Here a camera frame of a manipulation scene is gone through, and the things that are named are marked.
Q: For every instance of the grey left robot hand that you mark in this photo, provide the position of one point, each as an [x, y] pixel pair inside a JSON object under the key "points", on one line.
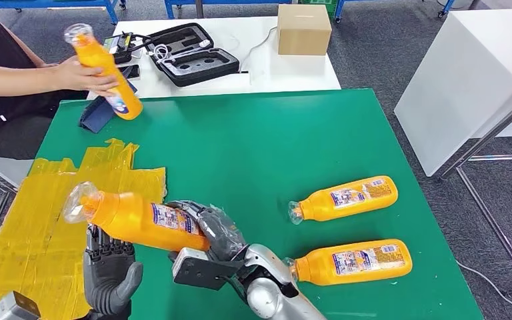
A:
{"points": [[108, 278]]}

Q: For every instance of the person's right hand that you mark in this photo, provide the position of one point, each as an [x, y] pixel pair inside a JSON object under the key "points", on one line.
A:
{"points": [[79, 77]]}

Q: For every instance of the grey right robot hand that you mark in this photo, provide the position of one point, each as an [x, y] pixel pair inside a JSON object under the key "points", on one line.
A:
{"points": [[220, 234]]}

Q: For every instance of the orange detergent bottle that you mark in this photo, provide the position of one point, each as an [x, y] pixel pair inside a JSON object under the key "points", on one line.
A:
{"points": [[128, 221], [353, 198], [90, 48], [362, 262]]}

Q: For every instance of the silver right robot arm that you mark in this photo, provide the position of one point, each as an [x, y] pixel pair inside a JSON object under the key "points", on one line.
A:
{"points": [[273, 300]]}

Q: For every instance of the person's right forearm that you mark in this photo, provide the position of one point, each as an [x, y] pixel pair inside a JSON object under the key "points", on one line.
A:
{"points": [[13, 79]]}

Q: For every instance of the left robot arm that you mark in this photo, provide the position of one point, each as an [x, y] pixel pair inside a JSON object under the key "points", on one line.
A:
{"points": [[106, 317]]}

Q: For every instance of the blue tablet case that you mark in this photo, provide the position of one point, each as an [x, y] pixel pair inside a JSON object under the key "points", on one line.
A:
{"points": [[94, 117]]}

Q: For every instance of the black device with green label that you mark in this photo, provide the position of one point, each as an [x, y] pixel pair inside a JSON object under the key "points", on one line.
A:
{"points": [[121, 46]]}

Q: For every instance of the black smartphone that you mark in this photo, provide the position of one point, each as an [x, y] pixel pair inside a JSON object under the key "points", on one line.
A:
{"points": [[133, 72]]}

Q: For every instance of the yellow tape patch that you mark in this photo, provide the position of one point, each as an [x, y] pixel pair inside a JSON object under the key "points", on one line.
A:
{"points": [[39, 229]]}

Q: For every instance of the white board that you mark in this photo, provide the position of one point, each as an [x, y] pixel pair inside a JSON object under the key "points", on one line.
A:
{"points": [[4, 170]]}

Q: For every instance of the black foam-lined case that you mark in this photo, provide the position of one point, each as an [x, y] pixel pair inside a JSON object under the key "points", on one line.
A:
{"points": [[203, 66]]}

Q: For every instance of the white table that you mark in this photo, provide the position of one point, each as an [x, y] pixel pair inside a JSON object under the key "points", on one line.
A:
{"points": [[282, 75]]}

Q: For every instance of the cardboard box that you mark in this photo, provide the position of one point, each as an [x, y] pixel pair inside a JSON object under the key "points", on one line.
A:
{"points": [[304, 32]]}

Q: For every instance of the green plastic crate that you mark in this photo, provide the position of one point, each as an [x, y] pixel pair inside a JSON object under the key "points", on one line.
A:
{"points": [[320, 5]]}

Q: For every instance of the white cabinet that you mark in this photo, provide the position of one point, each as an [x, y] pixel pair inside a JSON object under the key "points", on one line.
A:
{"points": [[454, 79]]}

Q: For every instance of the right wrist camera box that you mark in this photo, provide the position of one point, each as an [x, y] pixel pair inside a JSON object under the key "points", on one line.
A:
{"points": [[198, 271]]}

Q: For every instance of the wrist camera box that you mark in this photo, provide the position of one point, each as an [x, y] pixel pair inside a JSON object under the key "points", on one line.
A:
{"points": [[15, 309], [198, 271]]}

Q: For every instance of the blue cart frame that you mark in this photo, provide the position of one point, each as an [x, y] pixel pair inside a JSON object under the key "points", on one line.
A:
{"points": [[339, 11], [112, 11], [170, 9]]}

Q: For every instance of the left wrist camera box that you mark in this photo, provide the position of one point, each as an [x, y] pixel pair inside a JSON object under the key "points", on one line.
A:
{"points": [[15, 309]]}

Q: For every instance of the grey post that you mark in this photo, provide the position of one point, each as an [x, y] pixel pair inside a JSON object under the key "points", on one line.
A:
{"points": [[199, 9]]}

